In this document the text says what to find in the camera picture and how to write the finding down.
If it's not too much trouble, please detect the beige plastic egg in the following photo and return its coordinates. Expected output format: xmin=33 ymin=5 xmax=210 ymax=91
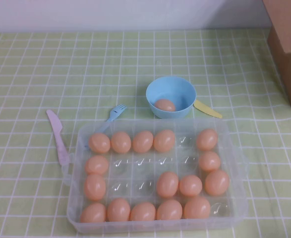
xmin=204 ymin=169 xmax=230 ymax=197
xmin=88 ymin=132 xmax=111 ymax=153
xmin=198 ymin=151 xmax=221 ymax=173
xmin=107 ymin=197 xmax=131 ymax=222
xmin=183 ymin=196 xmax=211 ymax=220
xmin=129 ymin=202 xmax=157 ymax=222
xmin=153 ymin=129 xmax=175 ymax=153
xmin=156 ymin=199 xmax=183 ymax=221
xmin=156 ymin=171 xmax=179 ymax=198
xmin=132 ymin=130 xmax=154 ymax=153
xmin=154 ymin=99 xmax=176 ymax=112
xmin=196 ymin=128 xmax=219 ymax=151
xmin=79 ymin=202 xmax=107 ymax=223
xmin=83 ymin=173 xmax=107 ymax=201
xmin=111 ymin=131 xmax=132 ymax=153
xmin=84 ymin=155 xmax=110 ymax=176
xmin=179 ymin=175 xmax=203 ymax=197

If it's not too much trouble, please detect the clear plastic egg box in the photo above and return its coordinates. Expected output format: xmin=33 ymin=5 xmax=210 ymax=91
xmin=62 ymin=118 xmax=249 ymax=233

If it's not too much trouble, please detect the brown cardboard box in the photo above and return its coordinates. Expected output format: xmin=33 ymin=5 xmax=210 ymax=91
xmin=262 ymin=0 xmax=291 ymax=112

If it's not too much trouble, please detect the pale pink plastic knife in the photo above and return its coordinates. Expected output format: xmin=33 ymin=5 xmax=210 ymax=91
xmin=45 ymin=109 xmax=70 ymax=166

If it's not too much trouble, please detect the green checked tablecloth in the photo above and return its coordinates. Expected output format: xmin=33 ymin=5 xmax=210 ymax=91
xmin=0 ymin=29 xmax=291 ymax=238

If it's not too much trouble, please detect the light blue plastic fork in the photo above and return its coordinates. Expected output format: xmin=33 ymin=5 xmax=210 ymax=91
xmin=84 ymin=104 xmax=128 ymax=149

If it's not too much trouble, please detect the light blue plastic bowl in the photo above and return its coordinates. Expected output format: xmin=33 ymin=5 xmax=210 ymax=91
xmin=145 ymin=76 xmax=197 ymax=119

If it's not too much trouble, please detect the yellow plastic knife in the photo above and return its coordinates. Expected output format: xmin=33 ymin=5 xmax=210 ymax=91
xmin=193 ymin=99 xmax=223 ymax=119

